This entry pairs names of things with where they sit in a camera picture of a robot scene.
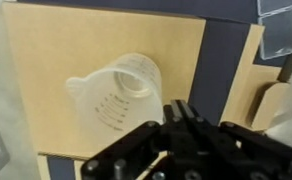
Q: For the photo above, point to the clear acrylic sign holder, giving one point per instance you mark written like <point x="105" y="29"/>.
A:
<point x="276" y="17"/>

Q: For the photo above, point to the middle large cardboard box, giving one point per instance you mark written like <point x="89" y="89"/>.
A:
<point x="228" y="77"/>

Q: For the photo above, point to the clear plastic measuring jug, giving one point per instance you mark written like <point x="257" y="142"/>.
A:
<point x="117" y="98"/>

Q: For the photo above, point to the bottom flat cardboard box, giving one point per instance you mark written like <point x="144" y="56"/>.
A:
<point x="221" y="151"/>

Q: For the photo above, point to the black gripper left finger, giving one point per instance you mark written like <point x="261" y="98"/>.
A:
<point x="172" y="117"/>

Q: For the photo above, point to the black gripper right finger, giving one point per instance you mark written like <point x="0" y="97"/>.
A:
<point x="192" y="120"/>

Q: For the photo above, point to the upper cardboard box under jug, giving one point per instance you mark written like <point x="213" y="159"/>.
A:
<point x="50" y="44"/>

